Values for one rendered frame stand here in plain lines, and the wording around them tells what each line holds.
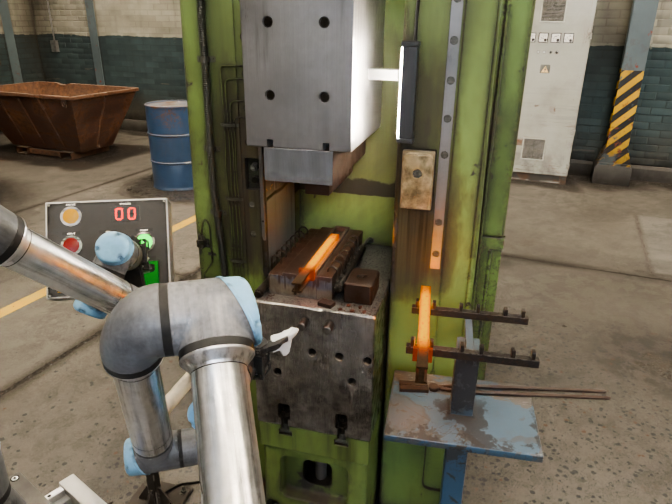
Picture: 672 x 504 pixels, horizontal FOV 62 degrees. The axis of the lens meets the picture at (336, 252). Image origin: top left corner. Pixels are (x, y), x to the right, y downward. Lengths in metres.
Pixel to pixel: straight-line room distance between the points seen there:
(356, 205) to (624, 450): 1.59
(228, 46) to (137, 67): 8.07
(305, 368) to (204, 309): 0.91
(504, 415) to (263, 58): 1.15
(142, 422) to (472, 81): 1.14
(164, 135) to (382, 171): 4.32
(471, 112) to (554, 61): 5.11
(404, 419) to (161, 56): 8.36
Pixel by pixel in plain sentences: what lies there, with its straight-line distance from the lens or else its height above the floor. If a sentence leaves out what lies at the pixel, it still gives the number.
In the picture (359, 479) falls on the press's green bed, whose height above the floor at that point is 0.30.
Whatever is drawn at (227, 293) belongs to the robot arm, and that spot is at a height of 1.30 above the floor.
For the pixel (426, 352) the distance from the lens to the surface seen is 1.32.
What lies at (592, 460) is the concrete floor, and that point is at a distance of 2.70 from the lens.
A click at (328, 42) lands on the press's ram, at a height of 1.64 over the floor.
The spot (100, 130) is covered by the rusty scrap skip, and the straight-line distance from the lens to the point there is 8.09.
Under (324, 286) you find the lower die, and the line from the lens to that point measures 1.65.
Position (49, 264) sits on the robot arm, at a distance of 1.08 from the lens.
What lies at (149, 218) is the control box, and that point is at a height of 1.15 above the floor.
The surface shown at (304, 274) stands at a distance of 1.60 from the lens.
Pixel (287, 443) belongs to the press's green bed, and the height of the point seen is 0.39.
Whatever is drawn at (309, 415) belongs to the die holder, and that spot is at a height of 0.53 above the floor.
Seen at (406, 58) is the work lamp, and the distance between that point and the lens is 1.55.
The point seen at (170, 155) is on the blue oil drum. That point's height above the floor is 0.39.
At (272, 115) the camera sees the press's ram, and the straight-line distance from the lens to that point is 1.55.
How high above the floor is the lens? 1.68
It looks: 22 degrees down
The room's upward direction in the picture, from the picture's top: 1 degrees clockwise
